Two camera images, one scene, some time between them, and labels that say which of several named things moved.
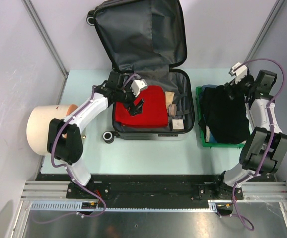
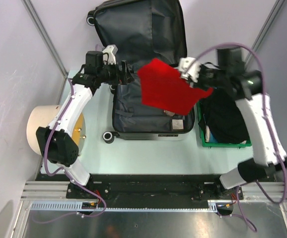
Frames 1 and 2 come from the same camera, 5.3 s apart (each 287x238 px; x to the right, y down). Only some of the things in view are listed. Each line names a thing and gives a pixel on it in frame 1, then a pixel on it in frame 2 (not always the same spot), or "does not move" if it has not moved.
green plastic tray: [198, 94] does not move
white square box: [178, 124] does not move
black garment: [225, 114] does not move
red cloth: [155, 113] to [162, 88]
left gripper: [133, 109] to [126, 78]
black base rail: [139, 192] does not move
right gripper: [231, 87] to [198, 84]
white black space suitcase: [146, 38] does not move
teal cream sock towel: [209, 137] does not move
